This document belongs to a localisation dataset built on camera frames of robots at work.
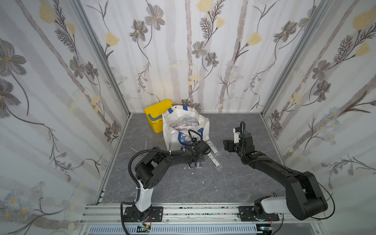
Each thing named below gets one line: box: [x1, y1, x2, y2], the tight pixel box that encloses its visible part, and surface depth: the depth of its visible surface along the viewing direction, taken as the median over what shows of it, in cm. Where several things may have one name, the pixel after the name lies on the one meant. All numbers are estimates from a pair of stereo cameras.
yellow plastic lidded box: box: [144, 99, 173, 134], surface depth 102 cm
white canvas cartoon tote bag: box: [162, 104, 211, 152], surface depth 98 cm
